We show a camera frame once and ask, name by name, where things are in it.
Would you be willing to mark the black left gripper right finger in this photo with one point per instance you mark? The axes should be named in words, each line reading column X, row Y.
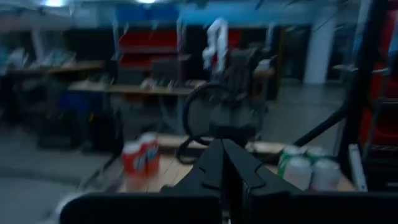
column 264, row 207

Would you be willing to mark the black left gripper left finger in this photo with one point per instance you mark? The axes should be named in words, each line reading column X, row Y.
column 186, row 207

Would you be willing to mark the orange Fanta soda can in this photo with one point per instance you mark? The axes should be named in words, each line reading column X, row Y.
column 133, row 161
column 151, row 152

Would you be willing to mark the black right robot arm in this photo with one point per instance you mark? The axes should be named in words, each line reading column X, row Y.
column 239, row 77

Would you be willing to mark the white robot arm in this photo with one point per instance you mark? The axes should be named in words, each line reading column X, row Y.
column 217, row 40

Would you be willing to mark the silver aluminium bar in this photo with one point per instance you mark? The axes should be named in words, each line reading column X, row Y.
column 357, row 168

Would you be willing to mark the black monitor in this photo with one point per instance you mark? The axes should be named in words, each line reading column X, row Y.
column 166, row 70

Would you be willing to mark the red storage bin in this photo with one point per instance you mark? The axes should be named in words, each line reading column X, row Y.
column 377, row 124
column 133, row 39
column 133, row 59
column 163, row 39
column 384, row 81

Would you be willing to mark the black equipment case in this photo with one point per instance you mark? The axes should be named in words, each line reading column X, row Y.
column 62, row 130

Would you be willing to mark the blue crate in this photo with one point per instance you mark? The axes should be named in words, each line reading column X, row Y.
column 77, row 101

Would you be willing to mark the white column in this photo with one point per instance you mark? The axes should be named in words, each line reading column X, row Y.
column 320, row 56

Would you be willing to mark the black diagonal frame brace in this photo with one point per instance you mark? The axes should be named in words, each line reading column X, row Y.
column 320, row 126

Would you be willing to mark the black rig post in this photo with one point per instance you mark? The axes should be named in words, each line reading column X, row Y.
column 360, row 77

